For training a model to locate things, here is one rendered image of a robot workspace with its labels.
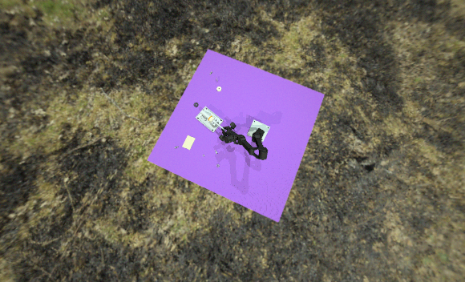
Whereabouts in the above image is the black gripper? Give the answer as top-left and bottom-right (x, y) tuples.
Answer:
(219, 122), (236, 141)

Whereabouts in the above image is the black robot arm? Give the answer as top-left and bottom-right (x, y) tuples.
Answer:
(224, 128), (268, 160)

